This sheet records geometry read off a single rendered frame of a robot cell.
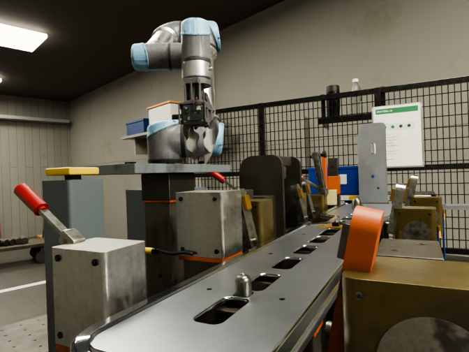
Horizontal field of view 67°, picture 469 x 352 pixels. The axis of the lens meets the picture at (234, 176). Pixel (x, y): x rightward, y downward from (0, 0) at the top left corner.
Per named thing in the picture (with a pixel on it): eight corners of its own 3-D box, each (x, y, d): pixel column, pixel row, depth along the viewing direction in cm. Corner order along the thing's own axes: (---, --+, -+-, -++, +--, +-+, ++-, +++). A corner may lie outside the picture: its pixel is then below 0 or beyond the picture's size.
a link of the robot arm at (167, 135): (150, 160, 129) (149, 123, 129) (188, 160, 130) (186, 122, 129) (144, 159, 117) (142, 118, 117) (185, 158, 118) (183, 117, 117)
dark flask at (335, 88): (339, 116, 192) (338, 83, 192) (325, 118, 195) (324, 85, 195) (342, 119, 199) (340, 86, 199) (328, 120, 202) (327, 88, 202)
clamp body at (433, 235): (456, 364, 80) (451, 209, 79) (398, 354, 85) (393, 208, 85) (453, 351, 85) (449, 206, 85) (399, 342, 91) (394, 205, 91)
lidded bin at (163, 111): (202, 128, 430) (201, 104, 430) (171, 126, 399) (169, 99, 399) (176, 133, 469) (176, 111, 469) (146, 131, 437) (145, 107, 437)
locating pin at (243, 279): (248, 311, 40) (246, 275, 40) (232, 309, 41) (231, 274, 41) (255, 306, 42) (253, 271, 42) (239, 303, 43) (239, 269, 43)
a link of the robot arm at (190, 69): (187, 70, 96) (216, 67, 95) (188, 86, 96) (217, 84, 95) (177, 61, 89) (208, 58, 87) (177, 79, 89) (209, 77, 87)
